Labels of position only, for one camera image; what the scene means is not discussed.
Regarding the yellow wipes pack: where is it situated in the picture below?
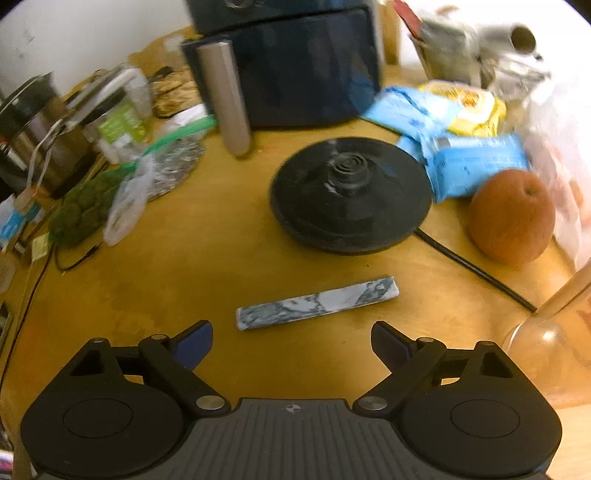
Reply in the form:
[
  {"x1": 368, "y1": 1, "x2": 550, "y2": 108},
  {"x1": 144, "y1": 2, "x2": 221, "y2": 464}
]
[{"x1": 419, "y1": 80, "x2": 507, "y2": 138}]

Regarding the brown round pear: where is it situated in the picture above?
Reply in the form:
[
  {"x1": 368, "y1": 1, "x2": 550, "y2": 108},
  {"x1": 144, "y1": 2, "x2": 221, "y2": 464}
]
[{"x1": 467, "y1": 169, "x2": 555, "y2": 268}]

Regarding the black kettle power cord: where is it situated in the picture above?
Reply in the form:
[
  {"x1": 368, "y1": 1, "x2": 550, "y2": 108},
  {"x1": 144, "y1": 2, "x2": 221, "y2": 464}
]
[{"x1": 413, "y1": 227, "x2": 539, "y2": 314}]

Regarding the blue wipes pack right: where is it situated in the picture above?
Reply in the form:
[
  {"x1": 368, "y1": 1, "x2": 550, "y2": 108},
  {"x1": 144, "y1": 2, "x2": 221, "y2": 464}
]
[{"x1": 397, "y1": 133, "x2": 529, "y2": 203}]

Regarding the steel electric kettle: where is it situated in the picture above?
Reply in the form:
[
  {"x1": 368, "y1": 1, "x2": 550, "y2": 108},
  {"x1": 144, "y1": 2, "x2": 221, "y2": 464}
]
[{"x1": 1, "y1": 73, "x2": 95, "y2": 199}]

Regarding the black kettle base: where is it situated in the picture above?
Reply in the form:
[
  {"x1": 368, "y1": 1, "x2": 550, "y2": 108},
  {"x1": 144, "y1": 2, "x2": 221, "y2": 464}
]
[{"x1": 270, "y1": 137, "x2": 434, "y2": 255}]

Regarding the blue wipes pack left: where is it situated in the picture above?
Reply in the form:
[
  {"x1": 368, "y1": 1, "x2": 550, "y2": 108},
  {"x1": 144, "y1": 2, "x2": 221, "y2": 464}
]
[{"x1": 361, "y1": 86, "x2": 461, "y2": 144}]

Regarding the green net bag of nuts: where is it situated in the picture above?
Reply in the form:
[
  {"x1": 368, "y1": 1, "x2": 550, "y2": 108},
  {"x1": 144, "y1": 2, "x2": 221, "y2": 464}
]
[{"x1": 48, "y1": 164, "x2": 136, "y2": 248}]

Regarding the blue wipes pack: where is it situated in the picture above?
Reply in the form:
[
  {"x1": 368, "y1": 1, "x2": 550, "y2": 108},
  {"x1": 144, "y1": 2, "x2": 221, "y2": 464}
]
[
  {"x1": 361, "y1": 86, "x2": 461, "y2": 144},
  {"x1": 397, "y1": 133, "x2": 529, "y2": 203}
]

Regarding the dark blue air fryer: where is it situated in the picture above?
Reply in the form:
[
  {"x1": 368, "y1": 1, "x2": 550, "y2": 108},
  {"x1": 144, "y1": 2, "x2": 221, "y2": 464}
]
[{"x1": 181, "y1": 1, "x2": 384, "y2": 157}]

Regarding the glass bowl with clutter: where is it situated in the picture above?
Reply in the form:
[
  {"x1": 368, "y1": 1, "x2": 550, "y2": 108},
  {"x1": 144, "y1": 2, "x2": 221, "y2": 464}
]
[{"x1": 410, "y1": 6, "x2": 552, "y2": 101}]

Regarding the marble pattern flat bar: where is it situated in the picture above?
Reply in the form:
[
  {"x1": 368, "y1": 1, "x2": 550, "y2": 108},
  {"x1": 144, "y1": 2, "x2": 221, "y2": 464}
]
[{"x1": 236, "y1": 276, "x2": 400, "y2": 331}]

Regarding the white tub green label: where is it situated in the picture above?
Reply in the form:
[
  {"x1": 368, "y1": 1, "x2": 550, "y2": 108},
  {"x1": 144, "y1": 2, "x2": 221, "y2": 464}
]
[{"x1": 87, "y1": 66, "x2": 151, "y2": 164}]

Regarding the clear plastic bag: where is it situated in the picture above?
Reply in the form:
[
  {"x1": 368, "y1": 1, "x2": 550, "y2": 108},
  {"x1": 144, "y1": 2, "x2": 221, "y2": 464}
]
[{"x1": 103, "y1": 115, "x2": 217, "y2": 246}]

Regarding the black thin cable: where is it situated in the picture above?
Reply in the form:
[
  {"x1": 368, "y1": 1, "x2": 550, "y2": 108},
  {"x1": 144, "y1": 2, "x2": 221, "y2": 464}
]
[{"x1": 54, "y1": 241, "x2": 105, "y2": 273}]

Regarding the clear shaker bottle grey lid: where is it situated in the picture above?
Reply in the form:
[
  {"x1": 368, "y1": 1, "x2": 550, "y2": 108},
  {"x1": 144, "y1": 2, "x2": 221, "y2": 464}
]
[{"x1": 503, "y1": 265, "x2": 591, "y2": 408}]

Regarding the brown bark slab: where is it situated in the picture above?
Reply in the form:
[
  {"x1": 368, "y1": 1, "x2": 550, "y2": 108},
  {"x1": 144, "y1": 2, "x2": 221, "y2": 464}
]
[{"x1": 149, "y1": 66, "x2": 201, "y2": 119}]

